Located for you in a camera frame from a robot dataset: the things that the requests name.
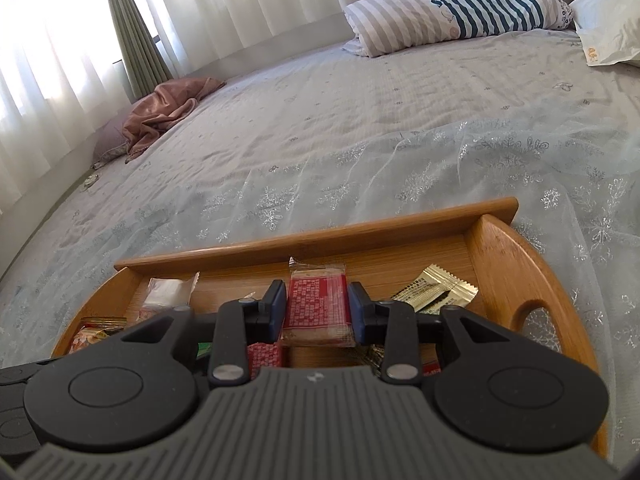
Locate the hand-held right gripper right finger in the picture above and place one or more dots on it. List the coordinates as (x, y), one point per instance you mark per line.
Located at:
(357, 315)

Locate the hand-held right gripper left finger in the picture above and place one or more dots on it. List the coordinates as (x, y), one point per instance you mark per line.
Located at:
(278, 310)

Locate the red cracker packet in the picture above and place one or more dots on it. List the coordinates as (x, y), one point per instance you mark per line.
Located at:
(317, 305)

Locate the small red clear snack packet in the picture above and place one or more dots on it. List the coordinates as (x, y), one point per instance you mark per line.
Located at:
(265, 360)

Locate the red peanut snack packet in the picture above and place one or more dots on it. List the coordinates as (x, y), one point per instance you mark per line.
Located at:
(92, 332)

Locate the white snack packet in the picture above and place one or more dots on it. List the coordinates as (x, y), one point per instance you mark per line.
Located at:
(167, 292)

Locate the wooden tray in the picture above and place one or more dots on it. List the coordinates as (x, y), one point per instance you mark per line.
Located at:
(500, 270)

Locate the bed with grey sheet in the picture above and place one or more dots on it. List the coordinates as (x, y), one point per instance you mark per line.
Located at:
(325, 100)

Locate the small pale object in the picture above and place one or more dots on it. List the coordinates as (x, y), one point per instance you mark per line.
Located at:
(91, 181)

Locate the pink cloth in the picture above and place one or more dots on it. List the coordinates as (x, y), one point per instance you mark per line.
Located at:
(165, 107)

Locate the white sheer curtain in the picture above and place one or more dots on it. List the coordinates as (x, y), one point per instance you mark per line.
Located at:
(250, 10)

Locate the striped pillow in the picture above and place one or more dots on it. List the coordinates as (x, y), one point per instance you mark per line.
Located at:
(450, 15)

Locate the green curtain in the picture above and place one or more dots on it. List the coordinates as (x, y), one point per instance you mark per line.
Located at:
(135, 30)

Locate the white pillow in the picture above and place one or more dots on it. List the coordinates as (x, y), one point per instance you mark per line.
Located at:
(610, 25)

